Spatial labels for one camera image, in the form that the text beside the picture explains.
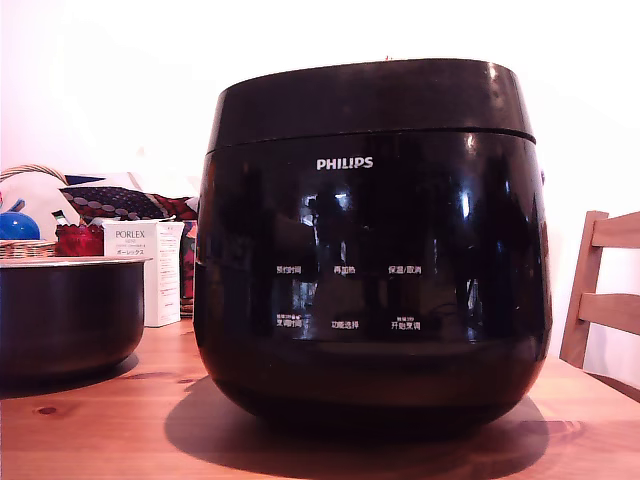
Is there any black Philips rice cooker body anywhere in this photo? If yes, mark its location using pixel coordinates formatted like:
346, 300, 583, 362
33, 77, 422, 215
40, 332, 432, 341
194, 127, 554, 437

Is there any black rice cooker inner pot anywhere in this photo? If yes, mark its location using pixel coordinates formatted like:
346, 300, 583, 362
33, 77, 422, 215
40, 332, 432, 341
0, 255, 154, 387

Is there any white Porlex box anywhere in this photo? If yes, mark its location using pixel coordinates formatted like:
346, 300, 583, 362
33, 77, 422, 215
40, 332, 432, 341
102, 219, 186, 329

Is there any dark dotted fabric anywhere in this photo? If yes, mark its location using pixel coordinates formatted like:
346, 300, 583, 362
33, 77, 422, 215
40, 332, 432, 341
58, 185, 174, 224

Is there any red scalloped cup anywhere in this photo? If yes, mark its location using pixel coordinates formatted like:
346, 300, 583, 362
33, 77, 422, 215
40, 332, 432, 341
54, 223, 104, 258

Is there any wooden chair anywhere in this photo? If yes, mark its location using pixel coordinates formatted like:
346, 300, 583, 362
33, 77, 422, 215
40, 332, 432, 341
558, 209, 640, 392

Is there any wicker basket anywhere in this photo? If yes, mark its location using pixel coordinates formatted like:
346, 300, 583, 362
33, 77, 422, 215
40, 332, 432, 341
0, 164, 69, 260

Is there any blue ball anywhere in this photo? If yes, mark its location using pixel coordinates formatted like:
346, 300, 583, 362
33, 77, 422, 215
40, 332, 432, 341
0, 210, 41, 242

